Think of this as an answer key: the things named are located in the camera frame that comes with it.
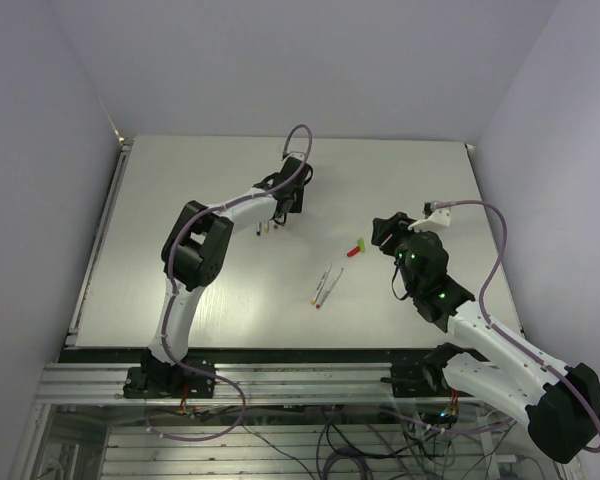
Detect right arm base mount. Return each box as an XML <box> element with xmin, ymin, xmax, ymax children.
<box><xmin>380</xmin><ymin>342</ymin><xmax>467</xmax><ymax>398</ymax></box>

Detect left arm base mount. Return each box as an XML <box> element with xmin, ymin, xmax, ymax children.
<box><xmin>123</xmin><ymin>349</ymin><xmax>216</xmax><ymax>399</ymax></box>

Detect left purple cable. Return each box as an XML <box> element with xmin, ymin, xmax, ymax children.
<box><xmin>144</xmin><ymin>123</ymin><xmax>314</xmax><ymax>441</ymax></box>

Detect aluminium frame rail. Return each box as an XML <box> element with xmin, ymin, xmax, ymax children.
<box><xmin>34</xmin><ymin>362</ymin><xmax>561</xmax><ymax>406</ymax></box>

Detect red marker pen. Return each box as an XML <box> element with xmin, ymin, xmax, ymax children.
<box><xmin>315</xmin><ymin>268</ymin><xmax>344</xmax><ymax>309</ymax></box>

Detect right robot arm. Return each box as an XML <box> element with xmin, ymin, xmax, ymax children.
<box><xmin>371</xmin><ymin>212</ymin><xmax>600</xmax><ymax>464</ymax></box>

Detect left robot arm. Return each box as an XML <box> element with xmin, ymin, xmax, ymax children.
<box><xmin>141</xmin><ymin>154</ymin><xmax>313</xmax><ymax>397</ymax></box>

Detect yellow marker pen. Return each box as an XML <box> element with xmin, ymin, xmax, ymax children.
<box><xmin>310</xmin><ymin>264</ymin><xmax>332</xmax><ymax>305</ymax></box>

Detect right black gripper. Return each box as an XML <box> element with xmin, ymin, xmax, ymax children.
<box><xmin>372</xmin><ymin>212</ymin><xmax>433</xmax><ymax>294</ymax></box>

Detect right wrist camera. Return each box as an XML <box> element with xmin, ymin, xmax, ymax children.
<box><xmin>409</xmin><ymin>201</ymin><xmax>451</xmax><ymax>233</ymax></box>

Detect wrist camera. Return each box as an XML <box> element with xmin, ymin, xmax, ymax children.
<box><xmin>282</xmin><ymin>151</ymin><xmax>305</xmax><ymax>162</ymax></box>
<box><xmin>409</xmin><ymin>201</ymin><xmax>451</xmax><ymax>233</ymax></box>

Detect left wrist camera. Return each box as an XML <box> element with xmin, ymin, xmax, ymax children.
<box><xmin>282</xmin><ymin>151</ymin><xmax>305</xmax><ymax>162</ymax></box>

